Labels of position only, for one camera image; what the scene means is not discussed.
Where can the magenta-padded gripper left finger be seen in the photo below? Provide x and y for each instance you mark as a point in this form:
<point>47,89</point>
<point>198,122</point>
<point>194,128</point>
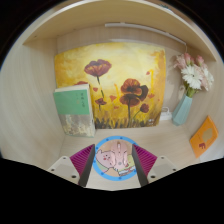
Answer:
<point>80,160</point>

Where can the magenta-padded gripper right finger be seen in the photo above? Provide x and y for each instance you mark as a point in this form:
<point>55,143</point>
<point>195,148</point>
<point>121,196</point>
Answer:
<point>146,160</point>

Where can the pink computer mouse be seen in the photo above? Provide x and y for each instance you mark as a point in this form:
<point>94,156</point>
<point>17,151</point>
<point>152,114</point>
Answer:
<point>119,154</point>

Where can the round blue-rimmed cartoon mouse pad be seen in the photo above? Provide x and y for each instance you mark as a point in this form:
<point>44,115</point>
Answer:
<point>105,158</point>

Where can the green and beige book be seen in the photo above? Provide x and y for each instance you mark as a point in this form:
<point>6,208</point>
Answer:
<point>71,103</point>

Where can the teal faceted vase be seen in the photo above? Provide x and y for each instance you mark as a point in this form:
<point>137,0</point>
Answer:
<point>181,111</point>

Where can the orange card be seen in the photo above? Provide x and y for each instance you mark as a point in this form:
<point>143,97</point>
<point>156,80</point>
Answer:
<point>204,136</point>

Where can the pink and white flower bouquet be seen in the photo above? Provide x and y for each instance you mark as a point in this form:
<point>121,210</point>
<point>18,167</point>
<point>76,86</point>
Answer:
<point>192,76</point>

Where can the yellow poppy flower painting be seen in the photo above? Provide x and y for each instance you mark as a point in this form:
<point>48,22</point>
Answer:
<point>113,53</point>

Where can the white light bar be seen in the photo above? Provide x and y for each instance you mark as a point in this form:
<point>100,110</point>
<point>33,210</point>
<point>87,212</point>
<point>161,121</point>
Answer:
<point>143,28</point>

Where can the wooden wall shelf board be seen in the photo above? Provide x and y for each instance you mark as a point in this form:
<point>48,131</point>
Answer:
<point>83,20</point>

